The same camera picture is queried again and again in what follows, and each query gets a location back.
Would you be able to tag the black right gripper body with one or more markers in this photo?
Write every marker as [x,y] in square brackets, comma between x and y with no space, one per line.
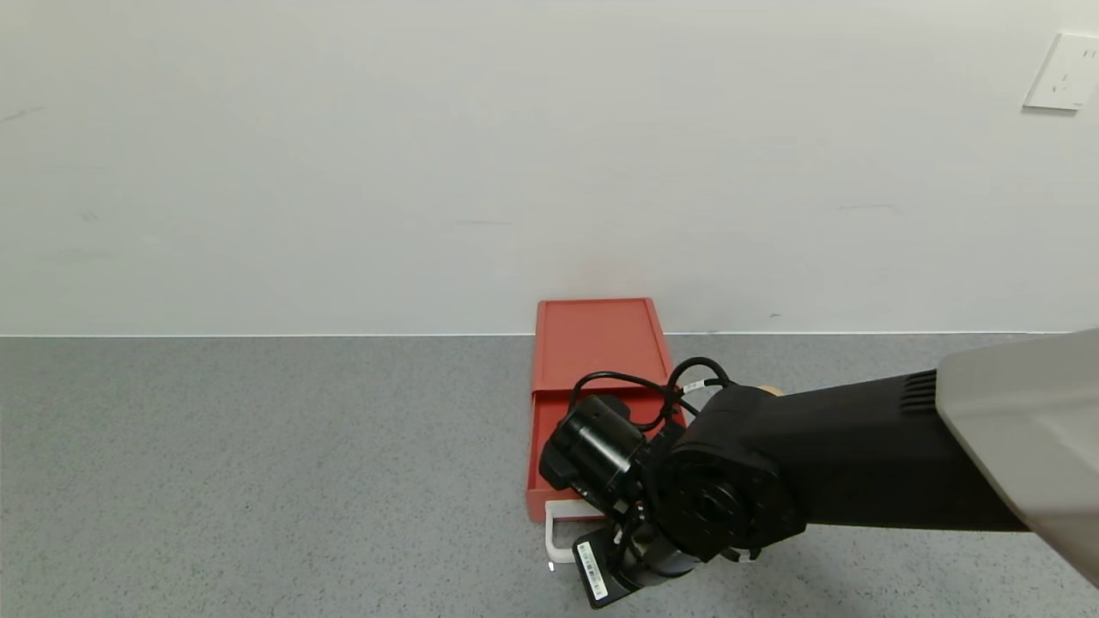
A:
[592,571]

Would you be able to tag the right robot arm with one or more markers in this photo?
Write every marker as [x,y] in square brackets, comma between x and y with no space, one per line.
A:
[859,455]

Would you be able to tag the white wall socket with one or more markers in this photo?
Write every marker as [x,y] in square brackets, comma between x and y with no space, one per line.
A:
[1065,73]

